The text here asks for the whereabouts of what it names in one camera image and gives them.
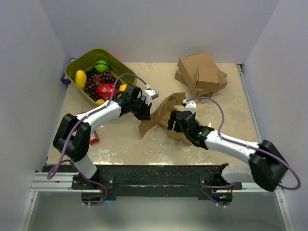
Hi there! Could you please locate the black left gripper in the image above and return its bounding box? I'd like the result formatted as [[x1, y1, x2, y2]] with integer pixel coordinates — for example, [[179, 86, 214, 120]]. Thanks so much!
[[130, 98, 152, 122]]

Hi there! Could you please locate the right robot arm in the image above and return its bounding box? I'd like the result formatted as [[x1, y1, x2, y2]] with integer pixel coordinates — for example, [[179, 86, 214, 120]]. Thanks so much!
[[167, 111, 287, 192]]

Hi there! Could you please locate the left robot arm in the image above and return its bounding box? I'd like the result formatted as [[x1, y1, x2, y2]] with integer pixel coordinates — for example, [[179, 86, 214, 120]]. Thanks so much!
[[53, 84, 158, 189]]

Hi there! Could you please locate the blue box behind basket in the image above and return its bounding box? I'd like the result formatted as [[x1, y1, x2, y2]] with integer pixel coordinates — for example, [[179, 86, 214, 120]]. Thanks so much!
[[60, 72, 71, 85]]

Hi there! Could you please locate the orange fruit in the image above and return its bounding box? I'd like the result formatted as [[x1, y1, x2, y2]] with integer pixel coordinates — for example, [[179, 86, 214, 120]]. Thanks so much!
[[119, 84, 128, 92]]

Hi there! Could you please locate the red dragon fruit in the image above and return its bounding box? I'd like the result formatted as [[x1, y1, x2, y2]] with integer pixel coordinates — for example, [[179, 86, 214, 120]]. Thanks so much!
[[96, 84, 114, 100]]

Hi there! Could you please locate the small yellow fruit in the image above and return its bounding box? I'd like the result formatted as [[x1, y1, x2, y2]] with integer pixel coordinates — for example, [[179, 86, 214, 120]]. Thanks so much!
[[96, 99, 105, 104]]

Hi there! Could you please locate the green plastic basket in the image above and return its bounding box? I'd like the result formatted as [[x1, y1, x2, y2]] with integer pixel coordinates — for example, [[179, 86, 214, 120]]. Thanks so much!
[[64, 48, 137, 105]]

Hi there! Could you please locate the red snack packet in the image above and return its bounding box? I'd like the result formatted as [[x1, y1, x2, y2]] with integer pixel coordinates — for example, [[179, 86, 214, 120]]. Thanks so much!
[[79, 111, 100, 145]]

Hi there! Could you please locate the dark purple grape bunch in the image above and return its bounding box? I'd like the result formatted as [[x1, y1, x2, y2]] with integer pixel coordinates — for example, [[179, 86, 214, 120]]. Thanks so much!
[[84, 68, 121, 101]]

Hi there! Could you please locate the green apple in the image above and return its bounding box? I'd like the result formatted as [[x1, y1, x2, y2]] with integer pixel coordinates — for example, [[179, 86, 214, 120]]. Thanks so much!
[[94, 60, 109, 73]]

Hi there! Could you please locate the yellow mango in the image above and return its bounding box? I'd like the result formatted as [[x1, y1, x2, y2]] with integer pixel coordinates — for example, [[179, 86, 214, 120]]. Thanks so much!
[[75, 70, 87, 90]]

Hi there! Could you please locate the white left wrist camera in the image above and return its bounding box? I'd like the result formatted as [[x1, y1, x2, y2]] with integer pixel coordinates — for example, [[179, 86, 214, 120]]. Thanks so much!
[[143, 89, 159, 105]]

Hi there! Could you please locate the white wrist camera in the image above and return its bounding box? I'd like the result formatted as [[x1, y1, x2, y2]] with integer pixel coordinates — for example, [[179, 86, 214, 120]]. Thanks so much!
[[143, 89, 159, 105], [182, 100, 196, 115]]

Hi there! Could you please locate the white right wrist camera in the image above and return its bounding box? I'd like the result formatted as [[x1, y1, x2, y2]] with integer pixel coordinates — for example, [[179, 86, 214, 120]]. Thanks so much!
[[182, 100, 196, 115]]

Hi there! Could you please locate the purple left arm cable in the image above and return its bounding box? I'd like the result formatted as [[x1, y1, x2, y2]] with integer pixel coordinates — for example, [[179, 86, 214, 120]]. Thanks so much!
[[47, 73, 151, 207]]

